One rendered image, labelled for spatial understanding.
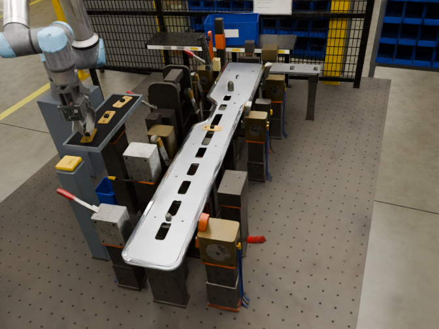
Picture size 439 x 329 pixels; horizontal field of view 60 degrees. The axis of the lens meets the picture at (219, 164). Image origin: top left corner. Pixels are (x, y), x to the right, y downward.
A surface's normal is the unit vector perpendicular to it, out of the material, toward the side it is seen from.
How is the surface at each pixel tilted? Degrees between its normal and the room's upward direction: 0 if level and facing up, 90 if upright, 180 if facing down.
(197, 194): 0
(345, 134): 0
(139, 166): 90
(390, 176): 0
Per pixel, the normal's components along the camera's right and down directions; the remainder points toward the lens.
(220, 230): -0.07, -0.78
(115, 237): -0.25, 0.62
